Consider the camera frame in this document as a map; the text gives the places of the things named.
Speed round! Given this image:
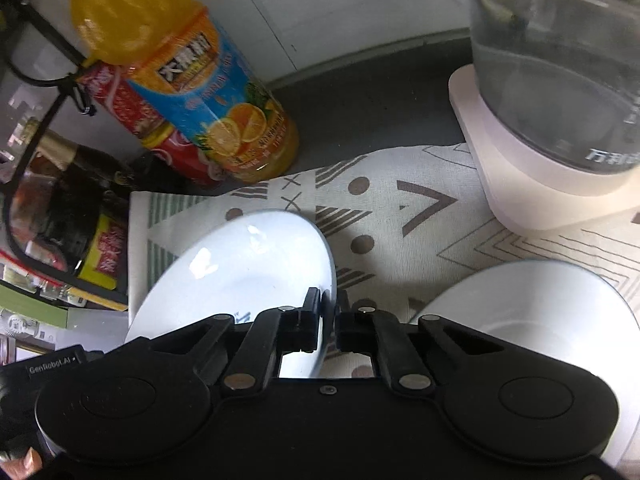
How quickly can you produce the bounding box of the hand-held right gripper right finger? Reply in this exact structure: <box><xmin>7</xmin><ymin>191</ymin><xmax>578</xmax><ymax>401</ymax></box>
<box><xmin>336</xmin><ymin>292</ymin><xmax>511</xmax><ymax>395</ymax></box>

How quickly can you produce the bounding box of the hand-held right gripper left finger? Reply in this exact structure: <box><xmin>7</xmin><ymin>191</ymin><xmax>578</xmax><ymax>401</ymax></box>
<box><xmin>145</xmin><ymin>287</ymin><xmax>322</xmax><ymax>395</ymax></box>

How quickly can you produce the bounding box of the medium white blue-print plate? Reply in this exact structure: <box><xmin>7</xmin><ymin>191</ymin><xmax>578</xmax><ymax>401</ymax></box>
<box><xmin>124</xmin><ymin>209</ymin><xmax>338</xmax><ymax>380</ymax></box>

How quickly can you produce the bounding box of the person's left hand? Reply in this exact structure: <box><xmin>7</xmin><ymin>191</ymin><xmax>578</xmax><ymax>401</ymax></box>
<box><xmin>0</xmin><ymin>440</ymin><xmax>48</xmax><ymax>480</ymax></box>

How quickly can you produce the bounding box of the green drink carton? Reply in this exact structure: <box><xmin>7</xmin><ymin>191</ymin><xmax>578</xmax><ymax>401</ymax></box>
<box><xmin>0</xmin><ymin>290</ymin><xmax>68</xmax><ymax>361</ymax></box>

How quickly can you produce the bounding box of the patterned fringed table cloth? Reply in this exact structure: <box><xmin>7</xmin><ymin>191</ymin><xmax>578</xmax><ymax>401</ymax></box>
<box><xmin>127</xmin><ymin>142</ymin><xmax>640</xmax><ymax>378</ymax></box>

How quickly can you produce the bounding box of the small white blue-print plate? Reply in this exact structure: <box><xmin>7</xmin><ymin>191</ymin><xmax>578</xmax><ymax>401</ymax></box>
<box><xmin>407</xmin><ymin>259</ymin><xmax>640</xmax><ymax>471</ymax></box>

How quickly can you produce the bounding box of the large soy sauce bottle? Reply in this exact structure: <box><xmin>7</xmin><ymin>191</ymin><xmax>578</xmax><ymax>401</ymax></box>
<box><xmin>10</xmin><ymin>117</ymin><xmax>147</xmax><ymax>291</ymax></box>

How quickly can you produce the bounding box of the cream kettle base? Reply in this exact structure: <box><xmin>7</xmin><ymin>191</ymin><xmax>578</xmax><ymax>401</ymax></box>
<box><xmin>447</xmin><ymin>66</ymin><xmax>640</xmax><ymax>233</ymax></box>

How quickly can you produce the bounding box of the orange juice bottle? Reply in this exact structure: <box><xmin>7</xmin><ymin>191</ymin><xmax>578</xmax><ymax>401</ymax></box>
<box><xmin>60</xmin><ymin>0</ymin><xmax>301</xmax><ymax>183</ymax></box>

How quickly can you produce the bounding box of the black metal shelf rack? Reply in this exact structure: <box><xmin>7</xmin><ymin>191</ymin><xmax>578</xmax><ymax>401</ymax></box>
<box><xmin>0</xmin><ymin>0</ymin><xmax>132</xmax><ymax>312</ymax></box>

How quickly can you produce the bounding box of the glass electric kettle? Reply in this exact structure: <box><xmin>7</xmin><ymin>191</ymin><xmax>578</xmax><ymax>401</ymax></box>
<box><xmin>459</xmin><ymin>0</ymin><xmax>640</xmax><ymax>176</ymax></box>

